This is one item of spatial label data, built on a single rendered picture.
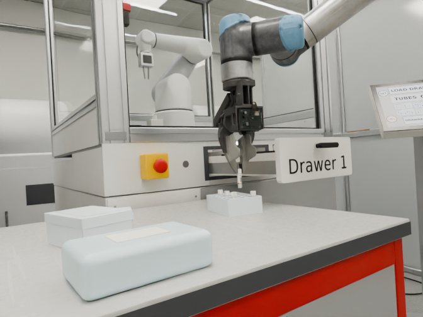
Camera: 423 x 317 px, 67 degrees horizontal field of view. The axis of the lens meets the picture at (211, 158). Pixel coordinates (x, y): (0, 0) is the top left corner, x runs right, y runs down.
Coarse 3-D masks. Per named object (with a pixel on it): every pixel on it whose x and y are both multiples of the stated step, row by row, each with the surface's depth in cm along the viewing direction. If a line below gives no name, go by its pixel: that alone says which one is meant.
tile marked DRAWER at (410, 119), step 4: (404, 116) 137; (408, 116) 136; (412, 116) 136; (416, 116) 135; (420, 116) 135; (404, 120) 136; (408, 120) 135; (412, 120) 135; (416, 120) 134; (420, 120) 134; (408, 124) 134
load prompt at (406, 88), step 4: (420, 84) 146; (388, 88) 150; (392, 88) 149; (396, 88) 148; (400, 88) 148; (404, 88) 147; (408, 88) 147; (412, 88) 146; (416, 88) 145; (420, 88) 145; (392, 92) 147; (396, 92) 147; (400, 92) 146; (404, 92) 145; (408, 92) 145
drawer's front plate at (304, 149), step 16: (288, 144) 78; (304, 144) 81; (288, 160) 78; (304, 160) 81; (320, 160) 85; (336, 160) 88; (288, 176) 78; (304, 176) 81; (320, 176) 84; (336, 176) 88
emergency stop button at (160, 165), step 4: (156, 160) 88; (160, 160) 88; (164, 160) 89; (156, 164) 87; (160, 164) 88; (164, 164) 88; (156, 168) 87; (160, 168) 88; (164, 168) 88; (160, 172) 88
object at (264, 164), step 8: (208, 160) 106; (216, 160) 102; (224, 160) 98; (256, 160) 86; (264, 160) 83; (272, 160) 81; (216, 168) 102; (224, 168) 98; (248, 168) 89; (256, 168) 86; (264, 168) 83; (272, 168) 81; (272, 176) 82
